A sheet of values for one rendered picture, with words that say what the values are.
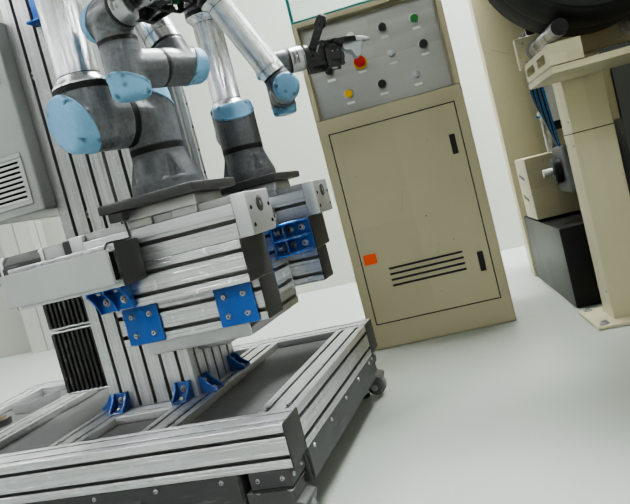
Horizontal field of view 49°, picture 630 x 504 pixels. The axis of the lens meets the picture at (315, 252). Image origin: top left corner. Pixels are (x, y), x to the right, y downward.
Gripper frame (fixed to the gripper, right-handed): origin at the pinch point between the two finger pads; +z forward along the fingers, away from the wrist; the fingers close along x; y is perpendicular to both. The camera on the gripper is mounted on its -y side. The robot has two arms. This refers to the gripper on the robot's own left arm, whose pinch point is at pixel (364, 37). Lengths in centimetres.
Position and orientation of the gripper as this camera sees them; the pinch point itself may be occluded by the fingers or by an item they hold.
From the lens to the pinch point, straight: 223.6
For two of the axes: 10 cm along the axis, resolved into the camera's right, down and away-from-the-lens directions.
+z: 9.6, -2.5, 1.3
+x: 1.4, 0.3, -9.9
